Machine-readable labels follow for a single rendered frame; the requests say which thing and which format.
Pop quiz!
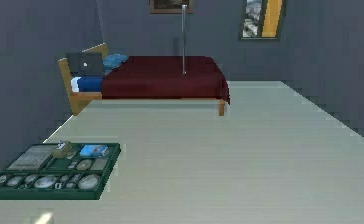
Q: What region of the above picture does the brown framed picture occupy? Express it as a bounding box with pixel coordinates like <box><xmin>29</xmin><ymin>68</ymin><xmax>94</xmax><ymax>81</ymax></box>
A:
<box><xmin>149</xmin><ymin>0</ymin><xmax>194</xmax><ymax>15</ymax></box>

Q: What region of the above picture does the tan tissue box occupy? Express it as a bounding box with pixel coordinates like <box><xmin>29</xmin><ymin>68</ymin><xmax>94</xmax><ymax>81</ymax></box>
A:
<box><xmin>51</xmin><ymin>140</ymin><xmax>73</xmax><ymax>159</ymax></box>

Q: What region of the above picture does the dark grey laptop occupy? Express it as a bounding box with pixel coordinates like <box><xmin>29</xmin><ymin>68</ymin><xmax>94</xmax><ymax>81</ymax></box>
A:
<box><xmin>65</xmin><ymin>51</ymin><xmax>105</xmax><ymax>77</ymax></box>

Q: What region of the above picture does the blue book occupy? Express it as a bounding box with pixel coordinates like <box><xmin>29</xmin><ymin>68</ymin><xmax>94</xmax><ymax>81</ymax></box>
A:
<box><xmin>79</xmin><ymin>144</ymin><xmax>110</xmax><ymax>158</ymax></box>

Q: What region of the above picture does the grey flat book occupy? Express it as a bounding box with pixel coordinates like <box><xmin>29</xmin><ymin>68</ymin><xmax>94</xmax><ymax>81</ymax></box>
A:
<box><xmin>6</xmin><ymin>145</ymin><xmax>58</xmax><ymax>171</ymax></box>

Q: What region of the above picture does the wooden bed with maroon blanket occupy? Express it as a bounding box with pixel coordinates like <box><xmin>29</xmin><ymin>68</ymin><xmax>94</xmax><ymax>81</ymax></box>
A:
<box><xmin>58</xmin><ymin>42</ymin><xmax>231</xmax><ymax>117</ymax></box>

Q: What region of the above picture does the window with yellow curtain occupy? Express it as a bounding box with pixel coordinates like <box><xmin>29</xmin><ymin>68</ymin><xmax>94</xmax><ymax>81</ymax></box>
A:
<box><xmin>238</xmin><ymin>0</ymin><xmax>288</xmax><ymax>42</ymax></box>

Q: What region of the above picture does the blue pillow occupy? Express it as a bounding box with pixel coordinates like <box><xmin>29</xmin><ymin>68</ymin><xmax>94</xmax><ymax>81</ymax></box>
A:
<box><xmin>102</xmin><ymin>53</ymin><xmax>129</xmax><ymax>76</ymax></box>

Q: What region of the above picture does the silver floor lamp pole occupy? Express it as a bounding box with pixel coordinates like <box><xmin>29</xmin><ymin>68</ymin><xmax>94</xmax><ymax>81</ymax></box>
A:
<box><xmin>180</xmin><ymin>3</ymin><xmax>188</xmax><ymax>76</ymax></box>

